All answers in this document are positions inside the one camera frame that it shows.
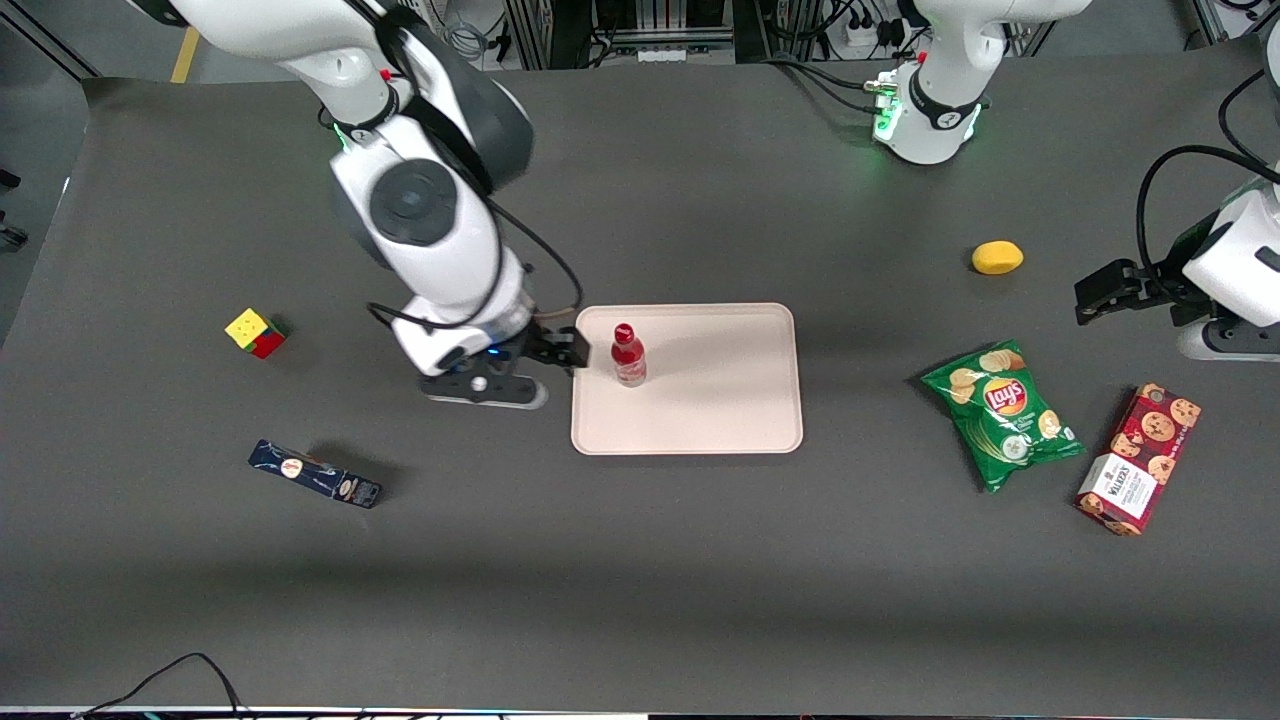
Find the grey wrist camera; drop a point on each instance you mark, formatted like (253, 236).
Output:
(485, 390)
(1230, 345)

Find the red Walkers cookie box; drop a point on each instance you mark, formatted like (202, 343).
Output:
(1140, 460)

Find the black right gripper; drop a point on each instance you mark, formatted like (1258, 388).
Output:
(537, 347)

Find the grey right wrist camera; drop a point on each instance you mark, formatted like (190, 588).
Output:
(485, 390)

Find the green Lay's chips bag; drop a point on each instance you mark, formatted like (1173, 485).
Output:
(1000, 415)

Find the beige plastic tray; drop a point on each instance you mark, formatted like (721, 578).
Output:
(720, 390)

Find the white power strip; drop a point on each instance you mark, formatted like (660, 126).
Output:
(862, 40)

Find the dark blue long box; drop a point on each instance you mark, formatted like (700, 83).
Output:
(315, 474)

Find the red coke bottle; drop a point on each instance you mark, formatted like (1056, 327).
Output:
(629, 362)

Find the yellow lemon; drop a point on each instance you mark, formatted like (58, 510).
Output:
(997, 258)

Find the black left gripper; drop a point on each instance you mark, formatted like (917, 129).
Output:
(1166, 279)

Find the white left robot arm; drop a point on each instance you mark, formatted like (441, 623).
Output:
(950, 50)

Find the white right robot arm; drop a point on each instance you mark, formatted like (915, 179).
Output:
(430, 250)

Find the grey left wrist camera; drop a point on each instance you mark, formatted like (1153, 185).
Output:
(1230, 345)

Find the black equipment rack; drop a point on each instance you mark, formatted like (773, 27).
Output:
(560, 30)

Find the multicoloured rubik's cube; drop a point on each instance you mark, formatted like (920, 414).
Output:
(255, 333)

